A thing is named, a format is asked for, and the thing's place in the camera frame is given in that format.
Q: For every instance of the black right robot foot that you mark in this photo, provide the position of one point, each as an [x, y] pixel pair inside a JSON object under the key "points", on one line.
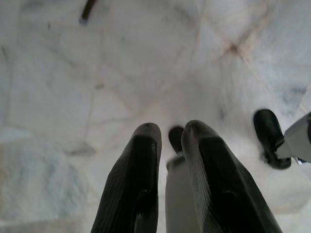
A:
{"points": [[268, 136]]}

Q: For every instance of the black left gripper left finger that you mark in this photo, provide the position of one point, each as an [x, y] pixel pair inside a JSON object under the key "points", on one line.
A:
{"points": [[136, 174]]}

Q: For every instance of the grey right robot leg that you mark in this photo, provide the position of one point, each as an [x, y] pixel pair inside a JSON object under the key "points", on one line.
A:
{"points": [[298, 143]]}

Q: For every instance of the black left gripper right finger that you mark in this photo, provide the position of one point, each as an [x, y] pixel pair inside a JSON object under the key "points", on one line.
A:
{"points": [[218, 174]]}

